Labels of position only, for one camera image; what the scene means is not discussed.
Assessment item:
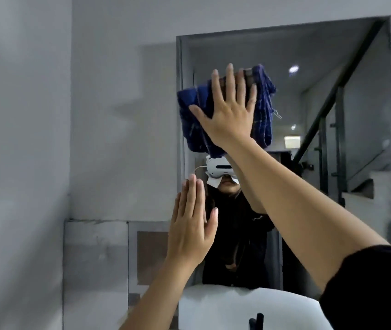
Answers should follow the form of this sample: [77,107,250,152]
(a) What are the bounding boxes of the person's left hand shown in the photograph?
[165,173,219,269]

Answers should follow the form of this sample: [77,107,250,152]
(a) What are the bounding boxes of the person's right hand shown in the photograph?
[189,63,258,150]

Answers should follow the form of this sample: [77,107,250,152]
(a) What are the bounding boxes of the blue cleaning cloth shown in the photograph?
[177,64,282,158]

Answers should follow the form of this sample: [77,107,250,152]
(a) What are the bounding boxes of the person's right forearm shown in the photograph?
[224,137,390,292]

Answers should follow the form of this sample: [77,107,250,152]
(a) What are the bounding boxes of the person's left forearm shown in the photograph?
[120,258,199,330]

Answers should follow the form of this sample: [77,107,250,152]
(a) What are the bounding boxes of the white head-worn headset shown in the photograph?
[195,155,240,188]

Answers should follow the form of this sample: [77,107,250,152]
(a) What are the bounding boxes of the black stair railing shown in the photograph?
[292,20,386,206]

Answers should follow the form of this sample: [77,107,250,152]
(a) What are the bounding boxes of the white sink basin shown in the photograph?
[178,284,335,330]

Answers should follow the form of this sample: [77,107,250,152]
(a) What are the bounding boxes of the black faucet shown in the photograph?
[249,313,265,330]

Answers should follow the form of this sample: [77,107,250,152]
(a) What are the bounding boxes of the black shirt sleeve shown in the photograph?
[319,245,391,330]

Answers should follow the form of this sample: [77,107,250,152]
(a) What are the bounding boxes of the wall mirror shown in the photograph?
[176,16,391,301]

